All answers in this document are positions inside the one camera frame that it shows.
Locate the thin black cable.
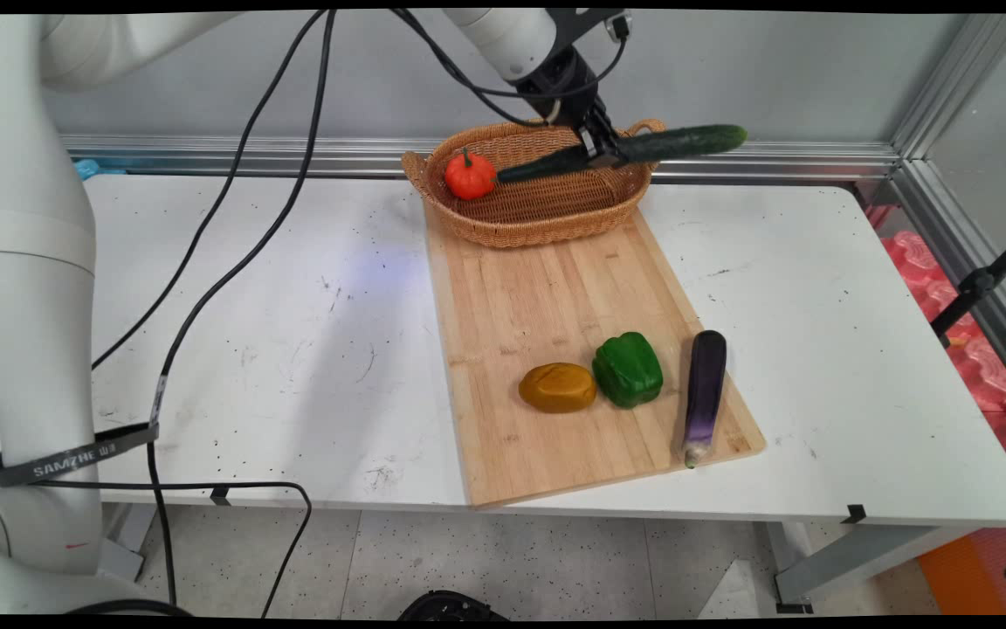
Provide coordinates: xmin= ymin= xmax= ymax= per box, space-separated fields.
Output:
xmin=91 ymin=9 xmax=331 ymax=371

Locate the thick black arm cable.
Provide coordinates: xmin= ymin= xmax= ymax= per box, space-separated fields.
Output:
xmin=147 ymin=9 xmax=338 ymax=608

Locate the slanted aluminium frame rail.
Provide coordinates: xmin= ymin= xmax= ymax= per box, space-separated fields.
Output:
xmin=887 ymin=159 xmax=1006 ymax=408

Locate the grey metal table leg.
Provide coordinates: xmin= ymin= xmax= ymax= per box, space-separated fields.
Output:
xmin=774 ymin=522 xmax=977 ymax=614

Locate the green toy bell pepper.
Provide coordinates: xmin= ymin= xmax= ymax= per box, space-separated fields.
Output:
xmin=592 ymin=332 xmax=665 ymax=410

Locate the dark green toy cucumber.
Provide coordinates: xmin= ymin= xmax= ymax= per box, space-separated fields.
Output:
xmin=496 ymin=124 xmax=748 ymax=185

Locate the horizontal aluminium frame rail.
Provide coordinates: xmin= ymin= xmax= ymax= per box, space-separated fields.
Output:
xmin=58 ymin=133 xmax=902 ymax=183

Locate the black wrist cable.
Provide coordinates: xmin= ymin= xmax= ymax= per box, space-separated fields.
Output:
xmin=388 ymin=9 xmax=631 ymax=128

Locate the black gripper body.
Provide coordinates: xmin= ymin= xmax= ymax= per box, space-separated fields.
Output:
xmin=514 ymin=46 xmax=610 ymax=129

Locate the upright aluminium frame post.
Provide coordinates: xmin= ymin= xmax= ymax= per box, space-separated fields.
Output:
xmin=892 ymin=13 xmax=1006 ymax=163

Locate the woven wicker basket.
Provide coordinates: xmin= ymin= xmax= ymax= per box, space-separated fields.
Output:
xmin=402 ymin=117 xmax=670 ymax=250

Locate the grey velcro cable strap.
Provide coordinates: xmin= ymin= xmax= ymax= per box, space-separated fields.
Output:
xmin=0 ymin=422 xmax=161 ymax=489

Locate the black floor cable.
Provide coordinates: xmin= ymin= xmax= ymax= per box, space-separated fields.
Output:
xmin=31 ymin=480 xmax=314 ymax=619

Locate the black tripod leg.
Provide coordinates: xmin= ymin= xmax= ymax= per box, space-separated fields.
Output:
xmin=930 ymin=223 xmax=1006 ymax=350

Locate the purple toy eggplant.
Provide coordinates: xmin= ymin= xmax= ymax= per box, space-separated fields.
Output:
xmin=682 ymin=330 xmax=728 ymax=469

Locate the white table leg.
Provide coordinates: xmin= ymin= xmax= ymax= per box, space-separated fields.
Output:
xmin=100 ymin=502 xmax=160 ymax=583

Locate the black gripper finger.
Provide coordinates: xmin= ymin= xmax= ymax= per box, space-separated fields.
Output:
xmin=592 ymin=103 xmax=631 ymax=165
xmin=576 ymin=121 xmax=610 ymax=169

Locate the round black floor object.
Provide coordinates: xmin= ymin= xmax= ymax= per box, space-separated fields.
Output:
xmin=397 ymin=590 xmax=509 ymax=622

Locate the wooden cutting board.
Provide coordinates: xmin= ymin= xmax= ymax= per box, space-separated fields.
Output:
xmin=423 ymin=199 xmax=767 ymax=509

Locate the blue foam mat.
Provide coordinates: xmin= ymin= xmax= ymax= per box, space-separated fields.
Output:
xmin=73 ymin=158 xmax=130 ymax=181

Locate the small orange toy pumpkin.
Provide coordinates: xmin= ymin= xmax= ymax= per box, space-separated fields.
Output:
xmin=444 ymin=147 xmax=498 ymax=202

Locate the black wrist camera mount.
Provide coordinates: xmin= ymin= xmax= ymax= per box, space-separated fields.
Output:
xmin=545 ymin=9 xmax=635 ymax=45

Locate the orange floor panel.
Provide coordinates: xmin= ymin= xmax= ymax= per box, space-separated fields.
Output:
xmin=915 ymin=533 xmax=995 ymax=616

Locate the pink foam mat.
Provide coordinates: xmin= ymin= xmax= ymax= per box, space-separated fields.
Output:
xmin=865 ymin=205 xmax=1006 ymax=413

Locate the brown toy potato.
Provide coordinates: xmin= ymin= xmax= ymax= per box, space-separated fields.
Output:
xmin=519 ymin=363 xmax=598 ymax=414

